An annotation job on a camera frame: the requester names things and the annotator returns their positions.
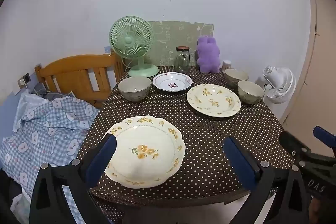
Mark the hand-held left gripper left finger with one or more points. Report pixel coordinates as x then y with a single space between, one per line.
101 161

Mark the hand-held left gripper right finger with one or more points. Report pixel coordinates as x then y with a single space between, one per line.
240 159

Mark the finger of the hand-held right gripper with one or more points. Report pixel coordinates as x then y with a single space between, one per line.
292 144
325 136

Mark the scalloped yellow-flower plate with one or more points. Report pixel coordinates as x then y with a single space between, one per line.
147 150

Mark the round yellow-flower plate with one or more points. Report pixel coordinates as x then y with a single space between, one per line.
214 100

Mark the grey ceramic bowl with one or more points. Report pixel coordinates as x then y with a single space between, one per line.
236 75
134 87
250 91

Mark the white red-flower plate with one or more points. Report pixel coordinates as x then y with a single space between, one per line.
172 82

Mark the brown polka-dot tablecloth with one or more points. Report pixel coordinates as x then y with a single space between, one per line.
204 134

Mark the blue checked blanket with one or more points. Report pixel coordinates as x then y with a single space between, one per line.
47 129

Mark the white standing fan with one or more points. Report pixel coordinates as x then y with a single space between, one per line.
279 82

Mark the beige door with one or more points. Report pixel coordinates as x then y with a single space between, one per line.
323 56

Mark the grey pillow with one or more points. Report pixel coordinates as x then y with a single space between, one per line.
52 95

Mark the cotton swab container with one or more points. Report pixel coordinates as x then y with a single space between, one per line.
226 64

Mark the purple plush toy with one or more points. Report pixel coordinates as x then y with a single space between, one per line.
207 56

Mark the glass jar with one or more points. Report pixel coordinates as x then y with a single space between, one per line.
182 61

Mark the green desk fan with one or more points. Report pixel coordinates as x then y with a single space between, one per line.
131 39

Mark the green patterned board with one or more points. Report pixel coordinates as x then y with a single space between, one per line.
178 35

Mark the wall socket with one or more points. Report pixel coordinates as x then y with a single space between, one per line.
24 80

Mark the blue wall sticker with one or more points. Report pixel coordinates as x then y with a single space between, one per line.
108 49

